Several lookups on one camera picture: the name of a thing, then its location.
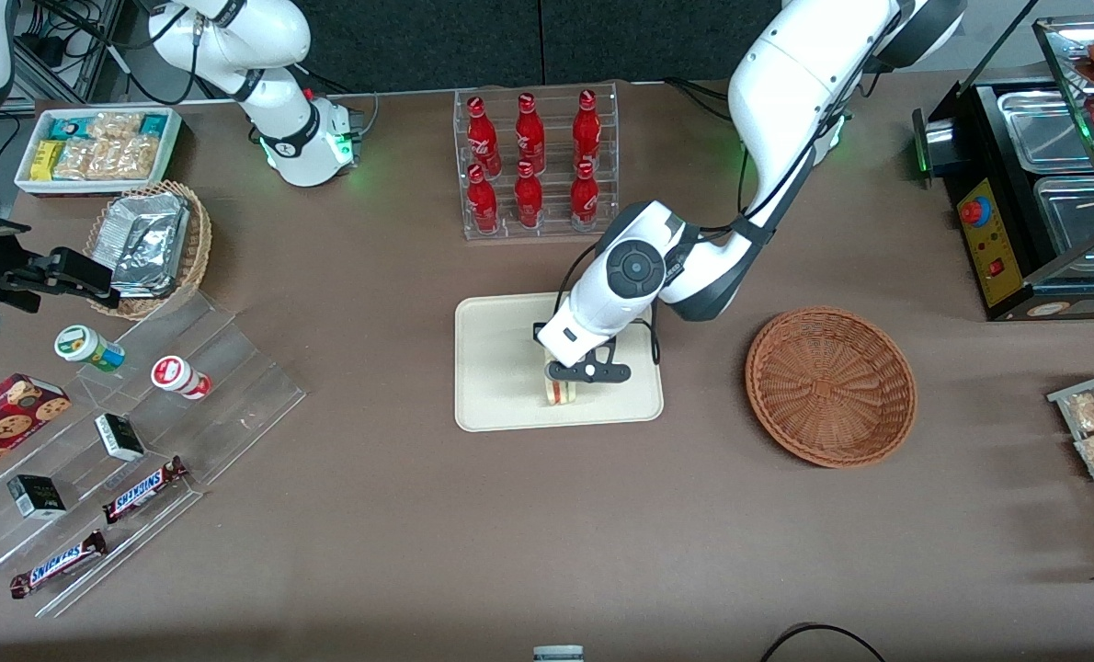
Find yellow snack packet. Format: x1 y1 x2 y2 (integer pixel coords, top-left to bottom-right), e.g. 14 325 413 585
29 140 66 182

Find cream rectangular serving tray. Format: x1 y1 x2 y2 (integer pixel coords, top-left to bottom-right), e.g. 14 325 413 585
454 292 665 433

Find Snickers chocolate bar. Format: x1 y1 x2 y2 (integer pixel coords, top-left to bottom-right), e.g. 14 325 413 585
102 455 190 526
9 530 109 600

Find white rectangular snack bin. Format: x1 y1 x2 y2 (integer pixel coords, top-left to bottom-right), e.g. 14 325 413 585
14 107 184 199

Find red-lidded white cup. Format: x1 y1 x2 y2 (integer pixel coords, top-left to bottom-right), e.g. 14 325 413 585
150 355 213 401

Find black cables behind arm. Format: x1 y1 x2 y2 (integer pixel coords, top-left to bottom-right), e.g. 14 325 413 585
665 77 734 122

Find small black carton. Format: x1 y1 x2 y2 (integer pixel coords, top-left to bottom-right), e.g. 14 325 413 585
6 474 68 522
94 413 147 462

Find clear acrylic bottle rack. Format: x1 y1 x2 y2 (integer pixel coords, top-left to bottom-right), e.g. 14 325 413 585
453 82 622 243

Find grey tray of snack bags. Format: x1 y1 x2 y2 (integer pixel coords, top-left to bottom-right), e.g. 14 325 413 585
1047 365 1094 562

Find red cola bottle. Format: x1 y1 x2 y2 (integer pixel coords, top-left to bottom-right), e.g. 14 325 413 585
572 89 602 170
569 161 601 230
466 164 501 234
513 161 545 230
514 92 547 176
466 96 502 177

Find clear bag of crackers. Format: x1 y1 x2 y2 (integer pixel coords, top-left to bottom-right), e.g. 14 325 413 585
106 135 161 181
53 138 108 181
87 111 144 144

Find red chocolate cookie box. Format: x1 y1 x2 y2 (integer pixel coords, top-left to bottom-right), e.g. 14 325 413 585
0 372 72 489

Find round brown wicker basket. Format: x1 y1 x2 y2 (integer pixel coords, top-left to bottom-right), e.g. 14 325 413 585
745 306 917 469

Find black glass food warmer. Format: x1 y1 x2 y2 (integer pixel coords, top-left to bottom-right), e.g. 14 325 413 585
912 14 1094 323

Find aluminium frame with electronics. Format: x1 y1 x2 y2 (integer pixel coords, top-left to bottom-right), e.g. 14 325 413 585
12 0 130 104

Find light tan wicker basket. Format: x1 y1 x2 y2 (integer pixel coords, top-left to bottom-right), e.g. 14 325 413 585
83 180 213 321

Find plastic-wrapped triangle sandwich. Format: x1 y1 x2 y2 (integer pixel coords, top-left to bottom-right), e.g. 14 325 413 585
542 366 579 406

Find silver foil bag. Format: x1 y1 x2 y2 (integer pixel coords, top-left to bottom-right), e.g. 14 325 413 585
104 191 190 298

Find green-lidded white cup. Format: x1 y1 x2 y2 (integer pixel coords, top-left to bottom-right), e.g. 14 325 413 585
54 325 128 373

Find steel warmer pan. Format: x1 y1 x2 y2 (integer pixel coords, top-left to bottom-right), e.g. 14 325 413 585
1032 174 1094 261
996 88 1094 176

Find clear acrylic stepped display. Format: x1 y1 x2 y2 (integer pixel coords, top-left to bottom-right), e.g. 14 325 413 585
0 291 308 619

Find black looped cable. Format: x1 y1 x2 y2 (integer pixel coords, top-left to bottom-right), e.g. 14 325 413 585
758 622 890 662

